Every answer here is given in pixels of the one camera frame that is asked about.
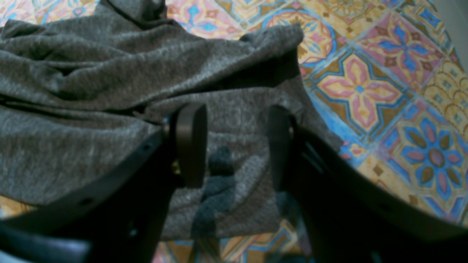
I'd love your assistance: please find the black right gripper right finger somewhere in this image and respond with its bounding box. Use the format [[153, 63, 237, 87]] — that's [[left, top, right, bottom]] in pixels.
[[269, 106, 467, 263]]

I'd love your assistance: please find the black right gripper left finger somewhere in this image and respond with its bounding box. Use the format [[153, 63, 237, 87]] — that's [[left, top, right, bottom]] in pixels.
[[1, 103, 208, 263]]

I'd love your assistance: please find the grey t-shirt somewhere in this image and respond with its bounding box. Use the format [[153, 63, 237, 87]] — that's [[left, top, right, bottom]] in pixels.
[[0, 0, 343, 240]]

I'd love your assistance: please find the patterned tablecloth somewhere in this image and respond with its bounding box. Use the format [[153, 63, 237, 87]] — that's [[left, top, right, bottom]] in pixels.
[[1, 0, 467, 263]]

